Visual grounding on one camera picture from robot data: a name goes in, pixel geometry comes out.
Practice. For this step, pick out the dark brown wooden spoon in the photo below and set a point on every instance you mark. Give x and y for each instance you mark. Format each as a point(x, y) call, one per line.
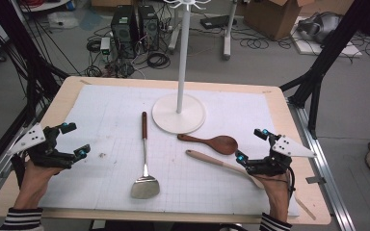
point(221, 144)

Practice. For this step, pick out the flat cardboard piece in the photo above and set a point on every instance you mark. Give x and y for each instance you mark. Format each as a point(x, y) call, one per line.
point(109, 2)

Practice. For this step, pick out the clear plastic bag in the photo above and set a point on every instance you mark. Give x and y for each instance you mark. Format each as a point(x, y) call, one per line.
point(62, 20)

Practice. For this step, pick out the black frame strut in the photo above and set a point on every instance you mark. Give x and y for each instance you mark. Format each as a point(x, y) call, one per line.
point(19, 32)
point(334, 41)

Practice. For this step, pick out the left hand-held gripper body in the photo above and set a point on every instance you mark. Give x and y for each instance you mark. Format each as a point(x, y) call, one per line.
point(45, 154)

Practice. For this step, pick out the flat black box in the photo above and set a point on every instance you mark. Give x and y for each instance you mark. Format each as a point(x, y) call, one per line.
point(215, 21)

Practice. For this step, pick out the grey bag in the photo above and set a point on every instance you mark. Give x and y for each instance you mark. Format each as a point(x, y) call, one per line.
point(321, 27)

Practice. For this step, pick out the white grid mat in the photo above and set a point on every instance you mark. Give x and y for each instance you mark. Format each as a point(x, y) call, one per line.
point(109, 112)

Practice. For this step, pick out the round white table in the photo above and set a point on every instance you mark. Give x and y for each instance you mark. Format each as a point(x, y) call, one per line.
point(45, 5)

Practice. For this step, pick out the brown cardboard box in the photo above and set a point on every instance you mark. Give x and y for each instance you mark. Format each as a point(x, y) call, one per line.
point(327, 6)

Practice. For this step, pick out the thin wooden strip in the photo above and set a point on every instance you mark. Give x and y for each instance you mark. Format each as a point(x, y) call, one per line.
point(305, 208)

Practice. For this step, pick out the person's right hand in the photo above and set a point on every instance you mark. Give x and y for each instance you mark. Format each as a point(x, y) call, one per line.
point(276, 189)

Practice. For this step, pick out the black computer tower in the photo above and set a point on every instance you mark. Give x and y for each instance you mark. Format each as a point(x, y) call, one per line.
point(148, 27)
point(123, 29)

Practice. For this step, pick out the large cardboard box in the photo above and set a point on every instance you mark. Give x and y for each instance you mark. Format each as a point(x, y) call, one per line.
point(269, 19)

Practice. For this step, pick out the grey metal bracket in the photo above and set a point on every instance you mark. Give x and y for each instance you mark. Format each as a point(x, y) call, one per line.
point(316, 179)

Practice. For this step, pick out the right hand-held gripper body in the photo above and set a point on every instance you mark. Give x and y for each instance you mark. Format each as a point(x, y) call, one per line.
point(269, 165)

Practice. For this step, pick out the light wooden spoon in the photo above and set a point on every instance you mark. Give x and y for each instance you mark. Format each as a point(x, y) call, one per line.
point(205, 158)

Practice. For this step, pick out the white board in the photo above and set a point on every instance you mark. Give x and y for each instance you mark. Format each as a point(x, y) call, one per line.
point(350, 51)

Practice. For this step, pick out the white hook stand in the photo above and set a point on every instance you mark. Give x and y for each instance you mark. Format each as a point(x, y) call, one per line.
point(178, 115)

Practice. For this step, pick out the small white device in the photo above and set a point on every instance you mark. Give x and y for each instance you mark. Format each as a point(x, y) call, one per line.
point(105, 45)

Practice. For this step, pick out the person's left hand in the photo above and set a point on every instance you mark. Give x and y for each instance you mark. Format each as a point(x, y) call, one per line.
point(37, 179)

